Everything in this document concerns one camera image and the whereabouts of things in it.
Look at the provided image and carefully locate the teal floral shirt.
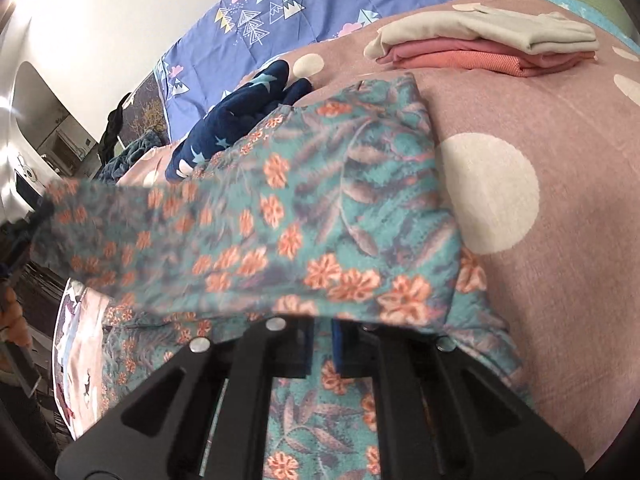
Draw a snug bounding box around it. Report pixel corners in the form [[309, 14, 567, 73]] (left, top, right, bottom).
[[32, 74, 529, 479]]

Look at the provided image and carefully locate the person's left hand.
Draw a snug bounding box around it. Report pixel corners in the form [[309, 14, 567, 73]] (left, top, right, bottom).
[[1, 287, 32, 349]]

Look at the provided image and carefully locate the navy star garment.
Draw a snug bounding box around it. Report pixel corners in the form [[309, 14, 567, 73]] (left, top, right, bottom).
[[165, 60, 312, 182]]

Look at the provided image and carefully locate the dark teal fuzzy blanket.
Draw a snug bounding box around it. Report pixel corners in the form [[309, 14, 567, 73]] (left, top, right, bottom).
[[93, 130, 164, 185]]

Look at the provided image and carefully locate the pink polka dot blanket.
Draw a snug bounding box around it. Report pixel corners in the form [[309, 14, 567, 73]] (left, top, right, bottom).
[[52, 0, 640, 470]]

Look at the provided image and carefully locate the dark tree pattern pillow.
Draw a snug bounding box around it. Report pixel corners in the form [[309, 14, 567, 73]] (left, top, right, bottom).
[[119, 73, 169, 146]]

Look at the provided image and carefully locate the blue tree pattern pillow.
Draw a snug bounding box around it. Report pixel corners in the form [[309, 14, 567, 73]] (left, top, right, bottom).
[[154, 0, 449, 141]]

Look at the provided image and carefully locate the cream folded garment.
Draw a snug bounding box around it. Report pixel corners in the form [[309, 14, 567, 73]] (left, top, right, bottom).
[[363, 6, 600, 60]]

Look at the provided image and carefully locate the light blue bed sheet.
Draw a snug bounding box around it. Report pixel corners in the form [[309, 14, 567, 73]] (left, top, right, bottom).
[[547, 0, 639, 53]]

